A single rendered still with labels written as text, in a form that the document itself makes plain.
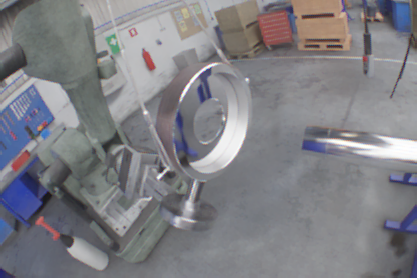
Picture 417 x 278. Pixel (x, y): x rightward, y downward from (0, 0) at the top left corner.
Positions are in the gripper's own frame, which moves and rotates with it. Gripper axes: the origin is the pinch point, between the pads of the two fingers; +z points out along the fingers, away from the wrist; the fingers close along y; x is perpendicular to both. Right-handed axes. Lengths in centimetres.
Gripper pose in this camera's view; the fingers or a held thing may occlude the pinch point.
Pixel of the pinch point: (164, 193)
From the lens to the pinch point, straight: 76.4
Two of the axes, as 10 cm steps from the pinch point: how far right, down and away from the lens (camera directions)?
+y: 2.7, -9.6, 0.2
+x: 6.2, 1.9, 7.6
